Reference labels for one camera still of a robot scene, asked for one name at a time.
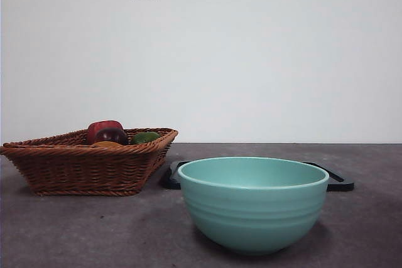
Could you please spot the teal ceramic bowl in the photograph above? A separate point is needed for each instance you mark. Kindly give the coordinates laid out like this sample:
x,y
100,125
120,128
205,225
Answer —
x,y
254,214

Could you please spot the dark green rectangular tray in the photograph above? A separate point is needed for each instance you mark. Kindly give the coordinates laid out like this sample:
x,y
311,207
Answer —
x,y
172,177

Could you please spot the dark purple plum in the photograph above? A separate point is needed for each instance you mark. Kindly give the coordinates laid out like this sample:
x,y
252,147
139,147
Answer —
x,y
113,134

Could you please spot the brown wicker basket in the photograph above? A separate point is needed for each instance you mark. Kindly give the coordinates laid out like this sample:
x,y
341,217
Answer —
x,y
84,167

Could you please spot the red apple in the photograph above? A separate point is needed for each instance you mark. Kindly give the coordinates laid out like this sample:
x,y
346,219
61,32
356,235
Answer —
x,y
100,126

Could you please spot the green avocado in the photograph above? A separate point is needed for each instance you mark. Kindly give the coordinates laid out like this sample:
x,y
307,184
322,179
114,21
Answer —
x,y
144,137

